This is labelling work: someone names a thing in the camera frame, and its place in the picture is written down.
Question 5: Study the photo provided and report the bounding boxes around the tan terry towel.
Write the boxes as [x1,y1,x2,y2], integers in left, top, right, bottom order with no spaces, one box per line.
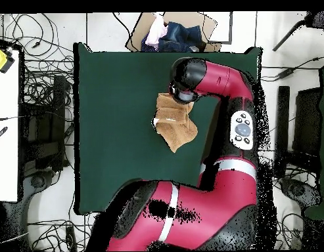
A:
[151,92,198,154]

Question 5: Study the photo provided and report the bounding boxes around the dark green table cloth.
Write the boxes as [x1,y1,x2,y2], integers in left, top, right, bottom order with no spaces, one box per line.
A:
[73,43,262,216]

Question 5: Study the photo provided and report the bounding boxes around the blue denim jeans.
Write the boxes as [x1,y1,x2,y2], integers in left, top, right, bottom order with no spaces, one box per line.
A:
[140,21,207,53]

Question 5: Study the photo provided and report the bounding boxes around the pale pink garment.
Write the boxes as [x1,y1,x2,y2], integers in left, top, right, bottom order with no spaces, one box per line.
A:
[145,12,169,49]

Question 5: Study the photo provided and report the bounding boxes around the brown cardboard box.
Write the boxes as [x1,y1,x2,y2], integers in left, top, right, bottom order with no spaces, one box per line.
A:
[125,11,223,53]

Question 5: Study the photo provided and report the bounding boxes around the black power strip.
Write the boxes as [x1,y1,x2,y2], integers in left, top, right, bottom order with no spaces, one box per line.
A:
[65,225,77,250]

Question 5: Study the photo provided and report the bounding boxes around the white side table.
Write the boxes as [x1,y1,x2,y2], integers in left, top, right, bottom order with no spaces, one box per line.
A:
[0,49,20,202]

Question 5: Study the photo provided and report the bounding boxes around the yellow emergency stop button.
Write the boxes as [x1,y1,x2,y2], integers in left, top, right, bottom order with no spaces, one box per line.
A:
[0,47,16,74]

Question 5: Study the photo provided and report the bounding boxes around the black tripod stand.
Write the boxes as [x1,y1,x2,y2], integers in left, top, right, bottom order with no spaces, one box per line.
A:
[272,10,324,52]

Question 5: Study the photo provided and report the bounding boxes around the black chair frame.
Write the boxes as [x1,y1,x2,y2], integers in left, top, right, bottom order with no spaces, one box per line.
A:
[274,85,323,179]
[19,74,74,171]

